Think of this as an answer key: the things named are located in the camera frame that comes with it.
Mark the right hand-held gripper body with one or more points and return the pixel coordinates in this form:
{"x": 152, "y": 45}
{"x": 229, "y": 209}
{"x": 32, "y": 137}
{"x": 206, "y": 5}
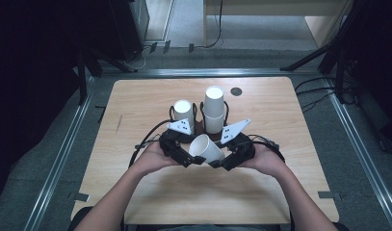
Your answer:
{"x": 243, "y": 147}

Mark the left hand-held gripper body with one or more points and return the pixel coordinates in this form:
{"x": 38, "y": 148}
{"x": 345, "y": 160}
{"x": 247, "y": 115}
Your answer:
{"x": 171, "y": 142}

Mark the white paper cup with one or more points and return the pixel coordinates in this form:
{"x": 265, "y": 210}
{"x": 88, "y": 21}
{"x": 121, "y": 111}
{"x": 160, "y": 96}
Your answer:
{"x": 206, "y": 149}
{"x": 214, "y": 125}
{"x": 183, "y": 112}
{"x": 214, "y": 101}

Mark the person's left hand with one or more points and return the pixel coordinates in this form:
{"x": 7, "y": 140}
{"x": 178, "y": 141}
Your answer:
{"x": 151, "y": 159}

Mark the person's right hand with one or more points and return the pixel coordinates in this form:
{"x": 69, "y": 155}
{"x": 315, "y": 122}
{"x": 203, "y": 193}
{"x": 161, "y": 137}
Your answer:
{"x": 267, "y": 160}

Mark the black round table grommet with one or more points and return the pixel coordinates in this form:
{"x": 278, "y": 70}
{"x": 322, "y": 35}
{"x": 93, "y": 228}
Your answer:
{"x": 236, "y": 91}

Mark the grey tape strip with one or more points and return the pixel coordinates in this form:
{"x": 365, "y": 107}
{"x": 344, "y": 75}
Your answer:
{"x": 78, "y": 196}
{"x": 328, "y": 194}

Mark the black metal stand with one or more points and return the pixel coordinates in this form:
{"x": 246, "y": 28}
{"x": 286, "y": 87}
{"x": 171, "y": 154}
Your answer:
{"x": 83, "y": 80}

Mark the black cabinet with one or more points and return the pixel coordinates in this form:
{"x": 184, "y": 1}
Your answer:
{"x": 129, "y": 25}

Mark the black tripod stand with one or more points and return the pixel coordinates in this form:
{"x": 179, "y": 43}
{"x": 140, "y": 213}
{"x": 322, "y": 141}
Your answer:
{"x": 339, "y": 48}

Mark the light wooden furniture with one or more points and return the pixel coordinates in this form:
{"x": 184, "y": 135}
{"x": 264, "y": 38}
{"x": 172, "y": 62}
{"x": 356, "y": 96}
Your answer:
{"x": 322, "y": 25}

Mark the metal floor rail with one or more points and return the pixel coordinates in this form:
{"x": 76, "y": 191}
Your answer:
{"x": 58, "y": 160}
{"x": 209, "y": 72}
{"x": 363, "y": 157}

